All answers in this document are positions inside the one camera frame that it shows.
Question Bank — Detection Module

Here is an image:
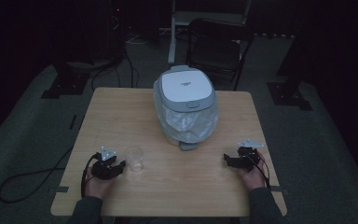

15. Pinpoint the clear plastic cup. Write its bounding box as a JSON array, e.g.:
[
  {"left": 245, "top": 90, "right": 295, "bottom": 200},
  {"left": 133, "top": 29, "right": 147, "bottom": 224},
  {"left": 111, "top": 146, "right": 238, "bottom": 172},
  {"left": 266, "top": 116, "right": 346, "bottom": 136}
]
[{"left": 124, "top": 145, "right": 145, "bottom": 173}]

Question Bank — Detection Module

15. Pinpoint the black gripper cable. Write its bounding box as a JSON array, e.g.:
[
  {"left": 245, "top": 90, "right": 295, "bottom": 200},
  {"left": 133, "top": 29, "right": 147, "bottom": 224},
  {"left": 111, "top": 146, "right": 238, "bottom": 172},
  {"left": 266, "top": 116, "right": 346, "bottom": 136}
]
[
  {"left": 80, "top": 152, "right": 103, "bottom": 199},
  {"left": 253, "top": 148, "right": 271, "bottom": 189}
]

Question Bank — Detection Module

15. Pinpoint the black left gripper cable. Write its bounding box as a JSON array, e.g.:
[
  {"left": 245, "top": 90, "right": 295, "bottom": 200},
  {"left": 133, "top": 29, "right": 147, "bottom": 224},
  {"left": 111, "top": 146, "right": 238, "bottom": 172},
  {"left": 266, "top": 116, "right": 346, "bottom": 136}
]
[{"left": 80, "top": 152, "right": 103, "bottom": 199}]

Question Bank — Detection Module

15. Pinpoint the wooden table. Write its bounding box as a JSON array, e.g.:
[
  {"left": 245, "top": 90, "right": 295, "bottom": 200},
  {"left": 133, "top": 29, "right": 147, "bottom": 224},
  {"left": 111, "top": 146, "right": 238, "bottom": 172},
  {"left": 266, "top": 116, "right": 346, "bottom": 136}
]
[{"left": 49, "top": 87, "right": 288, "bottom": 217}]

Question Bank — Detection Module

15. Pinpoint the person's left hand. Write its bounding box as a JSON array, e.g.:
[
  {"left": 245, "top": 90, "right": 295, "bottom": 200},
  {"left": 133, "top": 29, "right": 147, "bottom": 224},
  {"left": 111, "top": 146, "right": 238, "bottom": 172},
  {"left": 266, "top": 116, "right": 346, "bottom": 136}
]
[{"left": 84, "top": 166, "right": 115, "bottom": 200}]

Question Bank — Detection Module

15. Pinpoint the clear plastic bin liner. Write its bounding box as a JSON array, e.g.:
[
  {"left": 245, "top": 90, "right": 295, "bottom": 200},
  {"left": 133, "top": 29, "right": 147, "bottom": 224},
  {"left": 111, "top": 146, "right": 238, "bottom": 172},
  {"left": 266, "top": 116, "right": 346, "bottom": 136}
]
[{"left": 153, "top": 81, "right": 219, "bottom": 145}]

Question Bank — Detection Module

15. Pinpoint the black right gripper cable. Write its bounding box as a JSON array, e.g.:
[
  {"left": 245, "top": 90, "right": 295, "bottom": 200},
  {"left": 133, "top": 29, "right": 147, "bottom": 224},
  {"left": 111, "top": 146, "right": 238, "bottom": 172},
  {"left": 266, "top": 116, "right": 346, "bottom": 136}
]
[{"left": 253, "top": 148, "right": 271, "bottom": 189}]

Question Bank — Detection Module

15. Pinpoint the black stand base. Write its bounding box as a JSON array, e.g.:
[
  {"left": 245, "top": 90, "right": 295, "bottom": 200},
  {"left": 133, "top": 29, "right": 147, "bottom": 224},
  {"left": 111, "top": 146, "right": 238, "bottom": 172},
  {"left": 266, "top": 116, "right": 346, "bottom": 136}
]
[
  {"left": 40, "top": 61, "right": 91, "bottom": 100},
  {"left": 266, "top": 81, "right": 313, "bottom": 112}
]

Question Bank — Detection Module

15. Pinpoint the black folding chair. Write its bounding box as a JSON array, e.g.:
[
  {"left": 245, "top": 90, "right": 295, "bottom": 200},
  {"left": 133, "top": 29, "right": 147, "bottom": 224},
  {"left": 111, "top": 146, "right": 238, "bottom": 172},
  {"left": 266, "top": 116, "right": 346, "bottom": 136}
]
[{"left": 186, "top": 18, "right": 255, "bottom": 91}]

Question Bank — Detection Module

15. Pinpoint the white pedal trash bin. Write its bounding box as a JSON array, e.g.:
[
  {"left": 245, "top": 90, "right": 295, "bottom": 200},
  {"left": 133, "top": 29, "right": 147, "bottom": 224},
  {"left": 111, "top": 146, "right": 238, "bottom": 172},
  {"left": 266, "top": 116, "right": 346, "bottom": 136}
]
[{"left": 153, "top": 64, "right": 219, "bottom": 152}]

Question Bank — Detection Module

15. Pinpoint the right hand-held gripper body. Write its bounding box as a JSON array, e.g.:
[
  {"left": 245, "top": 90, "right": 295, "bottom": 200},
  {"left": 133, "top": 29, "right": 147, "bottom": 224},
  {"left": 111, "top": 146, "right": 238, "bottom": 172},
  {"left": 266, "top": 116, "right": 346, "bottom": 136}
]
[{"left": 228, "top": 138, "right": 265, "bottom": 173}]

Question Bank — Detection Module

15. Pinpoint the black floor cable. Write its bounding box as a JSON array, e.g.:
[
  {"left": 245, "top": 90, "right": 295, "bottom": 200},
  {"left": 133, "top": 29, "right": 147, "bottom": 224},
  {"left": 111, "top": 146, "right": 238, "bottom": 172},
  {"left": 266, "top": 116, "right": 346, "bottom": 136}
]
[{"left": 0, "top": 146, "right": 75, "bottom": 204}]

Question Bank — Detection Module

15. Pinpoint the person's right hand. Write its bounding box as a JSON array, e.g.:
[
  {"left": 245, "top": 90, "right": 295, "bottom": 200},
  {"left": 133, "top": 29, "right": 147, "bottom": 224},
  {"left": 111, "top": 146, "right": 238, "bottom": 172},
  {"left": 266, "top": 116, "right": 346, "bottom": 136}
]
[{"left": 238, "top": 151, "right": 267, "bottom": 191}]

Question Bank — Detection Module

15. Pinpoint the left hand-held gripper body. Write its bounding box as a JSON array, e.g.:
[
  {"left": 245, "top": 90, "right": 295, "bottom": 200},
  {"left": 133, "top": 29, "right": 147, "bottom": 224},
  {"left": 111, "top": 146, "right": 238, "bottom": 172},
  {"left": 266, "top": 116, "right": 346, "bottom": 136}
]
[{"left": 90, "top": 146, "right": 121, "bottom": 181}]

